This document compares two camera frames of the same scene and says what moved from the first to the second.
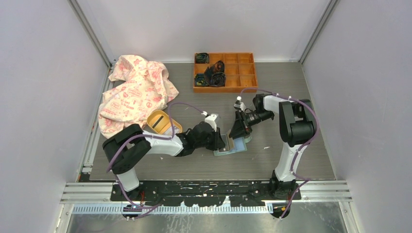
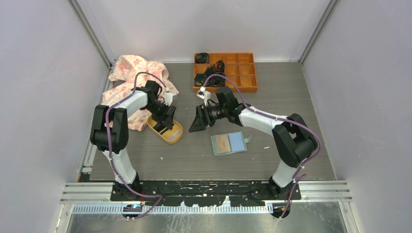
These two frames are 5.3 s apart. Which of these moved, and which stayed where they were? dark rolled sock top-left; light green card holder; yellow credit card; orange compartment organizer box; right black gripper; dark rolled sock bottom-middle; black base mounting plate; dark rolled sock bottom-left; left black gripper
Moved: right black gripper; yellow credit card; left black gripper
Stayed: light green card holder; dark rolled sock top-left; orange compartment organizer box; dark rolled sock bottom-middle; black base mounting plate; dark rolled sock bottom-left
